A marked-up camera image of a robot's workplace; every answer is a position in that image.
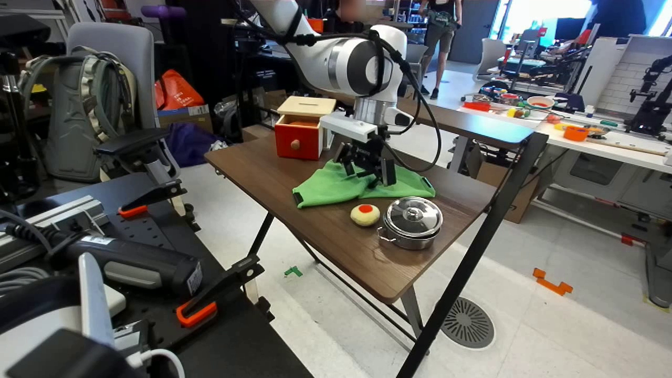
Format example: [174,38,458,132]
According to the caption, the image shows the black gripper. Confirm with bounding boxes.
[338,138,401,190]

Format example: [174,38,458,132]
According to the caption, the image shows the green cloth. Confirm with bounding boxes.
[289,159,438,212]

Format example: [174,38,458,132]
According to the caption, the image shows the purple cloth bundle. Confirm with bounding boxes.
[165,121,220,170]

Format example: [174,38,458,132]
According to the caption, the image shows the yellow toy with red spot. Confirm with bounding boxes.
[349,202,385,232]

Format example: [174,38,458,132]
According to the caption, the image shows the steel pot lid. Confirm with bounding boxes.
[381,196,447,238]

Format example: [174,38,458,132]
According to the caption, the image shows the red-fronted wooden drawer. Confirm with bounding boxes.
[270,117,325,165]

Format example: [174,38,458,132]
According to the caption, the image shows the small steel pot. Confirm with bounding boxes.
[375,196,447,255]

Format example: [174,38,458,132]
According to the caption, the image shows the cream wooden box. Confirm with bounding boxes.
[274,96,341,160]

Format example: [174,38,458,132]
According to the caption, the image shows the grey long table board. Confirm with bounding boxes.
[410,101,547,147]

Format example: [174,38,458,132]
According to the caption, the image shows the brown folding table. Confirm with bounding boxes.
[240,130,552,378]

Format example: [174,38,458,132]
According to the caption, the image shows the black soft bag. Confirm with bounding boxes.
[208,93,247,147]

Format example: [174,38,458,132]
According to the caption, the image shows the walking person in shorts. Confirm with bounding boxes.
[418,0,467,104]

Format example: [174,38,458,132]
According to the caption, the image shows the cardboard box under table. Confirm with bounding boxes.
[480,160,547,225]

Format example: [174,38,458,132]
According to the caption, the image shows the round floor drain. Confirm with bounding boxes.
[438,297,498,351]

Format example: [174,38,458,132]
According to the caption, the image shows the orange bag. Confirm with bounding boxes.
[151,67,211,117]

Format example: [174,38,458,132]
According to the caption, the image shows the orange plastic block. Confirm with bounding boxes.
[560,122,591,145]

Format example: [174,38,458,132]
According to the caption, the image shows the black orange bar clamp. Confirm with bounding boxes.
[173,255,266,335]
[113,177,192,223]

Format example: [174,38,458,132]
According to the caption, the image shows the black grey power tool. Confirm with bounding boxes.
[65,234,205,297]

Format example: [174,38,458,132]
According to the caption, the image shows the cluttered white worktable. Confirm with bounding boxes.
[455,88,672,180]

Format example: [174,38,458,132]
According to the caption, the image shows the white backdrop board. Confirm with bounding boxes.
[578,33,672,121]

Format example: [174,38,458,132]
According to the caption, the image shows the grey high-back chair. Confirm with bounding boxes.
[65,20,173,185]

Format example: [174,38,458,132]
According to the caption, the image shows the grey backpack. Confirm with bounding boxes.
[24,47,141,185]

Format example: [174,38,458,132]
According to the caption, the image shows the white plastic wedge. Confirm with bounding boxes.
[75,250,120,349]

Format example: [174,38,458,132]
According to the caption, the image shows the wrist-mounted stereo camera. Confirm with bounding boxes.
[320,113,385,145]

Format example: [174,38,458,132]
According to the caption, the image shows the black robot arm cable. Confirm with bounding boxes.
[368,27,445,180]

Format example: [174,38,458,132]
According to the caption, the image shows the white cable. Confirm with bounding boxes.
[123,346,190,378]

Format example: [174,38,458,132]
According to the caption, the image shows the silver aluminium rail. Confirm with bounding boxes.
[0,193,109,274]

